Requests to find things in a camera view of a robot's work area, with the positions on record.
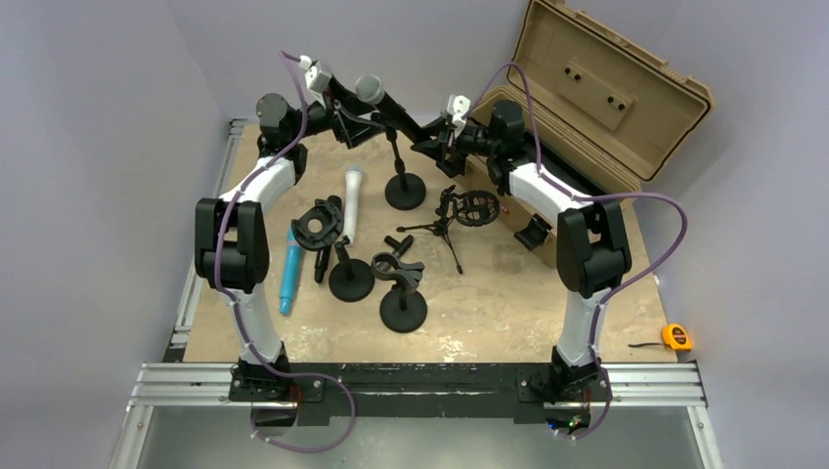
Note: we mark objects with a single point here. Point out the white microphone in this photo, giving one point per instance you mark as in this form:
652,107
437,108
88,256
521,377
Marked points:
353,179

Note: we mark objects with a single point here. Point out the clip stand round base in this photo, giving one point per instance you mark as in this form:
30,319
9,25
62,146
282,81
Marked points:
402,309

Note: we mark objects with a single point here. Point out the small black microphone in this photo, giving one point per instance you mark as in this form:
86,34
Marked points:
321,264

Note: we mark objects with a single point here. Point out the yellow tape measure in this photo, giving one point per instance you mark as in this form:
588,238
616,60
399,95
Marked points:
673,336

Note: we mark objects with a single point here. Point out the blue microphone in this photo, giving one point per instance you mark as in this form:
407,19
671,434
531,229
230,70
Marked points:
293,262

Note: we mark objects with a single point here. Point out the tall black silver microphone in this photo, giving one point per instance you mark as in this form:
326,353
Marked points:
392,113

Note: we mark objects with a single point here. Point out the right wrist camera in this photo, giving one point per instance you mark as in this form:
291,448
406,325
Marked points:
455,112

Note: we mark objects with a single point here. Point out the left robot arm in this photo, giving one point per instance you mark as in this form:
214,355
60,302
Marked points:
231,244

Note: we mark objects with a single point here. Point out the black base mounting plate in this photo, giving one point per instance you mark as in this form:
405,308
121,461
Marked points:
524,392

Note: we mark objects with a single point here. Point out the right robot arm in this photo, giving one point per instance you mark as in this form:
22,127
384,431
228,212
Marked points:
592,249

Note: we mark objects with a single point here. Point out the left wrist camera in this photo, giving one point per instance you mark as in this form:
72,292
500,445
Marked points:
317,76

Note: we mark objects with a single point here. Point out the round base tall stand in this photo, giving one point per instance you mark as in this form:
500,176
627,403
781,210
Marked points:
404,191

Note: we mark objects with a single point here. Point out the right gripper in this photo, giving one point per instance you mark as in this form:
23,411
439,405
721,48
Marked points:
446,146

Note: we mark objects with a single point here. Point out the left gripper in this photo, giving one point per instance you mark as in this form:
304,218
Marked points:
347,127

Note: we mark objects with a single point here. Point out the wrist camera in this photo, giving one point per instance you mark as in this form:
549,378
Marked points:
317,76
455,112

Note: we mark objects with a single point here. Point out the tan plastic toolbox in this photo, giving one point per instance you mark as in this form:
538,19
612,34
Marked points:
608,107

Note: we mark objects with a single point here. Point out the tripod stand with shock mount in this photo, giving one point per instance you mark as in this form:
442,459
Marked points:
472,209

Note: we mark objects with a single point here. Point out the black shock mount cradle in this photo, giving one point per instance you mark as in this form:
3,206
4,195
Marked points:
319,227

